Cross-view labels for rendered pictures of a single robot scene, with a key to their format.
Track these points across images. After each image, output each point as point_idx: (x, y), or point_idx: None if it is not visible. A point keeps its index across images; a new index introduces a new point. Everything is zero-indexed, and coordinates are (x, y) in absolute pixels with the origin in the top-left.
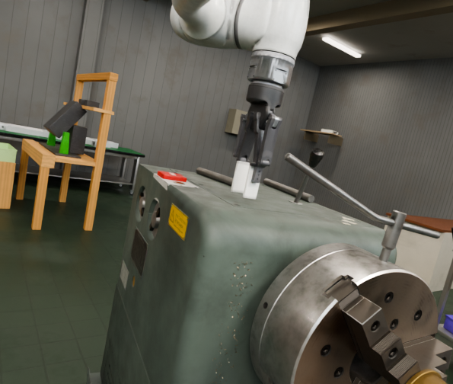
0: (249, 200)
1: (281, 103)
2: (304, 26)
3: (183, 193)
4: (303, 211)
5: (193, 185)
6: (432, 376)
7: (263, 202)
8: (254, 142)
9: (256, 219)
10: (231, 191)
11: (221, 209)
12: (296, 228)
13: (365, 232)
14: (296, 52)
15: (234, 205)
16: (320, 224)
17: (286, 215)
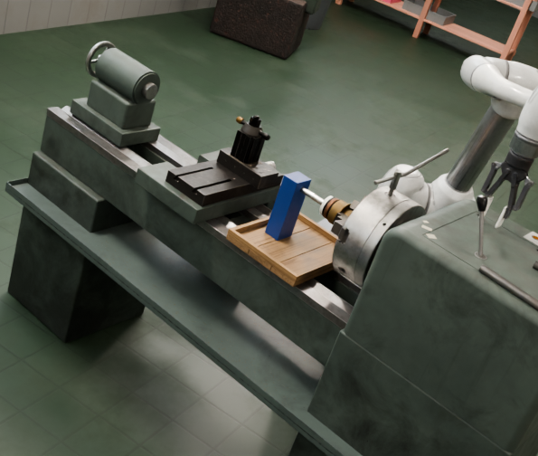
0: (488, 231)
1: (506, 158)
2: (523, 109)
3: (507, 218)
4: (457, 232)
5: (531, 240)
6: (345, 204)
7: (484, 234)
8: (501, 184)
9: (457, 204)
10: (516, 247)
11: (472, 202)
12: (439, 209)
13: (410, 222)
14: (518, 126)
15: (478, 213)
16: (434, 213)
17: (453, 213)
